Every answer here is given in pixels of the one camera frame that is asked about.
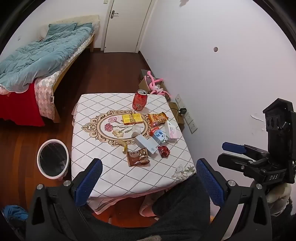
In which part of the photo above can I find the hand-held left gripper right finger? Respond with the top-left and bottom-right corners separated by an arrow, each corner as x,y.
196,158 -> 273,241

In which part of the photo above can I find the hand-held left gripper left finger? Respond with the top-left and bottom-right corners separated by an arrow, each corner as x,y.
25,158 -> 103,241

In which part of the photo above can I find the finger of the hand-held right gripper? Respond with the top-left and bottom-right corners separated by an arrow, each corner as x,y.
222,142 -> 270,161
217,153 -> 263,179

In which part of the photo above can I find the white round bin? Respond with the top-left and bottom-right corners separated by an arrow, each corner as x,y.
37,139 -> 70,181

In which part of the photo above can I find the clear plastic cup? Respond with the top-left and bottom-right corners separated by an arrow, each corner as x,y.
131,125 -> 142,138

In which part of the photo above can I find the orange snack packet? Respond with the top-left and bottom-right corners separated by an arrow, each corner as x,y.
147,112 -> 169,127

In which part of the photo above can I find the person's right forearm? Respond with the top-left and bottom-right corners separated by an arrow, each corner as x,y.
265,183 -> 293,217

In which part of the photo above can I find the person's dark fleece leg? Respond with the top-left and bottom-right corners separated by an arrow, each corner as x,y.
79,173 -> 222,241

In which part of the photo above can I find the table with patterned cloth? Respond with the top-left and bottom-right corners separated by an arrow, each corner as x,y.
70,93 -> 197,215

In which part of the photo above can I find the brown snack packet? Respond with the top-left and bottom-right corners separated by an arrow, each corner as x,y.
126,148 -> 150,167

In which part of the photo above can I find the small red packet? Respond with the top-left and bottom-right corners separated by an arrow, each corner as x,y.
158,146 -> 171,158

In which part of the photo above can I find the pink and white box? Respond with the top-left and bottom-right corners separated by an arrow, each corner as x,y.
164,120 -> 179,142

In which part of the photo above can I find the white long box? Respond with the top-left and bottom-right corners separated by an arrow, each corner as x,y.
134,135 -> 157,155

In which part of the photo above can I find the blue and white milk carton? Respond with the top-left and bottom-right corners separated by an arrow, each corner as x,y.
151,129 -> 169,145

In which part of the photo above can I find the yellow flat box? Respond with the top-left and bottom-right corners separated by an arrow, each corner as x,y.
122,113 -> 144,126

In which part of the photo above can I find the blue cloth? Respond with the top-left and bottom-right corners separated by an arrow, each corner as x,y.
2,205 -> 28,220

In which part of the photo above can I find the red drink can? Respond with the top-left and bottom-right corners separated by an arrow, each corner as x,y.
132,89 -> 148,110

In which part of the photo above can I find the grey checkered bed sheet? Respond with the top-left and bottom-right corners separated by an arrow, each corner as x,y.
34,38 -> 90,120

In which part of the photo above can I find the pink plush toy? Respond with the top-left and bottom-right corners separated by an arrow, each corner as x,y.
144,71 -> 170,96

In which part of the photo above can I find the red blanket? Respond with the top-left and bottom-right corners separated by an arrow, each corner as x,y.
0,82 -> 45,127

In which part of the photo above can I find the open cardboard box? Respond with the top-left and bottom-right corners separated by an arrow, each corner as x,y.
139,69 -> 170,98

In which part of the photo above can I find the bed with blue duvet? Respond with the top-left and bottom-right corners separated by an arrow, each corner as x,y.
0,26 -> 91,92

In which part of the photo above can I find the blue pillow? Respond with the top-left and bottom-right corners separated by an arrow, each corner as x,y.
46,23 -> 78,39

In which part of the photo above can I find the white door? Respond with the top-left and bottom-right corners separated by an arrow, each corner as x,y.
104,0 -> 153,53

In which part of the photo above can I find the wooden bed frame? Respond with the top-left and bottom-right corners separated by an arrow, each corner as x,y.
52,32 -> 95,123

